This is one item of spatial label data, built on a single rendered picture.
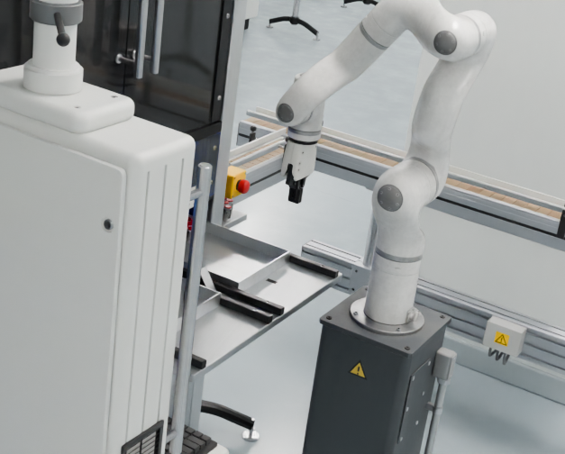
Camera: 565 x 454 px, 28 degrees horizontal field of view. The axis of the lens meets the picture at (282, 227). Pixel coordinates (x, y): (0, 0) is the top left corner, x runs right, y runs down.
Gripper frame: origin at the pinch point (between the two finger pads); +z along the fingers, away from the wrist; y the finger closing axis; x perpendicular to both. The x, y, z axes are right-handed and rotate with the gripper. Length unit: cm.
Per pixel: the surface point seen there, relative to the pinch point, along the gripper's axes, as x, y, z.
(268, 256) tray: -8.2, -4.8, 22.1
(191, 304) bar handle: 26, 86, -11
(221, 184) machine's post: -28.2, -9.3, 8.3
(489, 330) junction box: 35, -80, 59
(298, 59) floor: -262, -483, 110
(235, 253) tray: -15.4, 0.3, 22.1
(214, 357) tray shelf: 11, 49, 22
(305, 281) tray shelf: 6.7, 0.8, 22.3
